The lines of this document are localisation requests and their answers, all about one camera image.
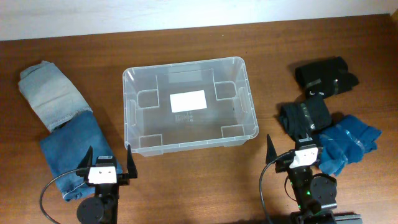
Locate light blue jeans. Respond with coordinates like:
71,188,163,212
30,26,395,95
18,61,91,132

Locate dark blue jeans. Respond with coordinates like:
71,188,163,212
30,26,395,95
40,111,114,202

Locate white label in container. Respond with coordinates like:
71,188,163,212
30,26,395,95
170,90,207,113

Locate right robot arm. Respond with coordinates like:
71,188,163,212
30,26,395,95
259,135,363,224

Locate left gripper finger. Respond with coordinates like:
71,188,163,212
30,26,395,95
77,146,93,169
126,144,138,179

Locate black garment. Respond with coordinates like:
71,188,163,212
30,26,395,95
295,56,359,98
278,95,332,141

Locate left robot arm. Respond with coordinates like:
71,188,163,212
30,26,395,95
76,146,137,224

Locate teal blue garment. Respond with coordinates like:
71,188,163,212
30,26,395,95
316,115,382,176

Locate clear plastic storage container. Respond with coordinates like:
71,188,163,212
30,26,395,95
123,57,259,156

